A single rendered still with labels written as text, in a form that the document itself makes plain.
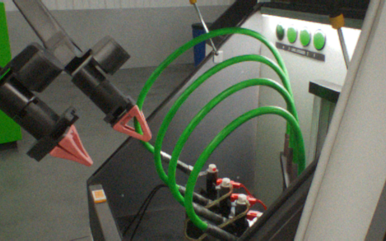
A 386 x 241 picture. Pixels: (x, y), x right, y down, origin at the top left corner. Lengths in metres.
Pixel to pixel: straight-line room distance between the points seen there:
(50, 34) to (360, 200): 0.73
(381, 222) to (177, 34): 7.54
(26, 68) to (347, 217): 0.55
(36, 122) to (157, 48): 7.18
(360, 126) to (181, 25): 7.48
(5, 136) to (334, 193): 3.86
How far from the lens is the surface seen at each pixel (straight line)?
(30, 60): 0.79
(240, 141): 1.43
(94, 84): 0.95
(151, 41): 7.89
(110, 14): 7.62
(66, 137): 0.80
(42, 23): 1.10
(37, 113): 0.80
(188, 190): 0.77
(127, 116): 0.94
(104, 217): 1.17
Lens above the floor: 1.53
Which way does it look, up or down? 18 degrees down
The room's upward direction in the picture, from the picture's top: straight up
